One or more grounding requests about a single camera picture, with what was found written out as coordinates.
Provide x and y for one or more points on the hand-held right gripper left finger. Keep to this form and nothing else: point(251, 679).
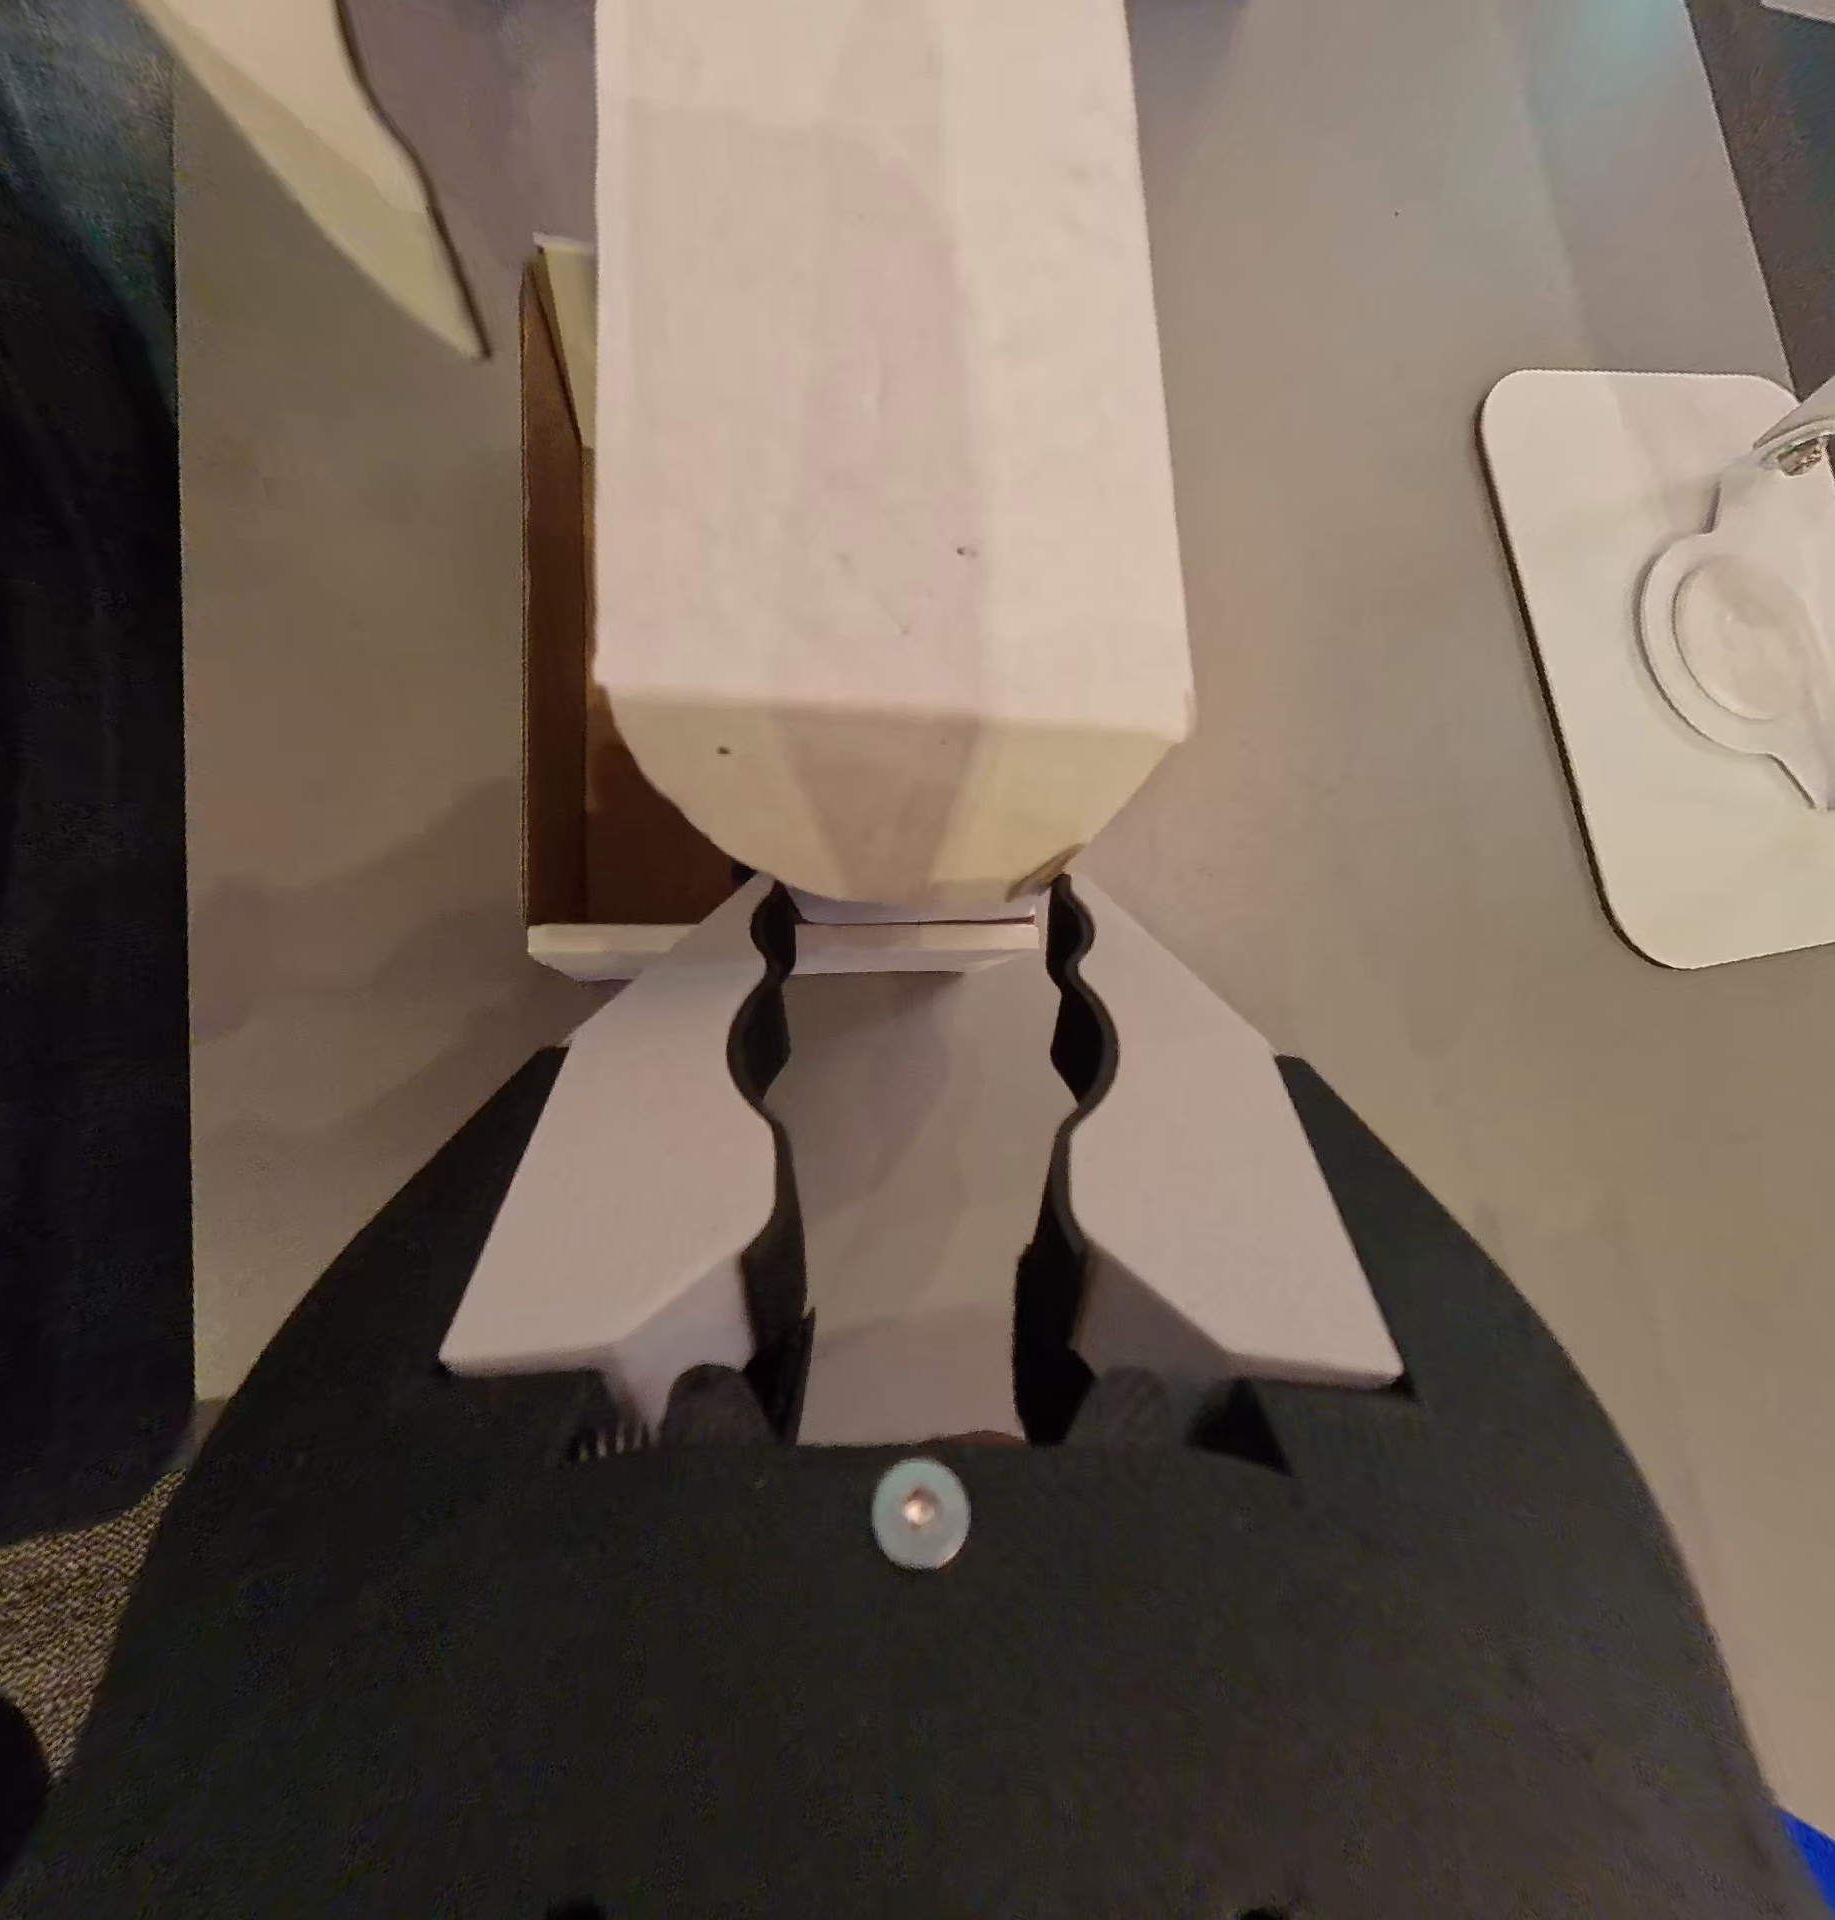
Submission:
point(618, 1201)

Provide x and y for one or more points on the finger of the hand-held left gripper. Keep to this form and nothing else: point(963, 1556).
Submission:
point(303, 120)

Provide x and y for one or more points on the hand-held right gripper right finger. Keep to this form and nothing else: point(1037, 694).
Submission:
point(1233, 1216)

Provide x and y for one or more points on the white cardboard box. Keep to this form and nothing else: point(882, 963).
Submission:
point(888, 376)

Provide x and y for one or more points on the blue plastic bin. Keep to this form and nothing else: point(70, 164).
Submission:
point(1830, 1876)

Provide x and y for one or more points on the clear suction cup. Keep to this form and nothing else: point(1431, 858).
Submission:
point(1740, 631)

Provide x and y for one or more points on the metal bolt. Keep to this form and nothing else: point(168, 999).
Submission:
point(1806, 451)

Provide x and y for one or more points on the white rounded base plate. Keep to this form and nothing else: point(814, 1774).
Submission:
point(1606, 750)

